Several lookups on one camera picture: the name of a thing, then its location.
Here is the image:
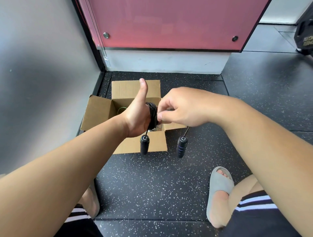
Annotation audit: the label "black gym equipment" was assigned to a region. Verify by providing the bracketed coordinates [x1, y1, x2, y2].
[293, 4, 313, 55]

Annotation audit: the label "brown cardboard box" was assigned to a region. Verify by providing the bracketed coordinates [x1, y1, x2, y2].
[80, 80, 187, 155]

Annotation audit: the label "person's right forearm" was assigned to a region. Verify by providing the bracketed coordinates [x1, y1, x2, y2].
[210, 97, 313, 237]

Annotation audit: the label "thin blind pull cord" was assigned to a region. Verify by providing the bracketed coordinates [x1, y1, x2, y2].
[84, 0, 110, 62]

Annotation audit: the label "black jump rope blue-striped handles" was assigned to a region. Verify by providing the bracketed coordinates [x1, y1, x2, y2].
[140, 102, 191, 159]

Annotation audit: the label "person's left hand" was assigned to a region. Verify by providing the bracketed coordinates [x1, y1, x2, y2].
[121, 78, 159, 138]

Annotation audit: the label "black wall edge trim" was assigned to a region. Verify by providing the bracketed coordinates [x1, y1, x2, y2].
[71, 0, 106, 136]

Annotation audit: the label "black white-striped shorts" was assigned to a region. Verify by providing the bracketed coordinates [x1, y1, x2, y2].
[53, 190, 303, 237]

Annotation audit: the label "person's right hand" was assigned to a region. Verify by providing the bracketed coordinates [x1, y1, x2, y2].
[156, 87, 235, 128]

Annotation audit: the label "person's left forearm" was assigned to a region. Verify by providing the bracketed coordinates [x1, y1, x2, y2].
[0, 115, 129, 237]

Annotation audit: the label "pink glass panel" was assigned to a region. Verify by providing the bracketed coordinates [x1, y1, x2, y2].
[78, 0, 272, 52]

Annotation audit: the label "grey right slipper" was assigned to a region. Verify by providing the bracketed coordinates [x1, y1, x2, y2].
[206, 166, 235, 229]

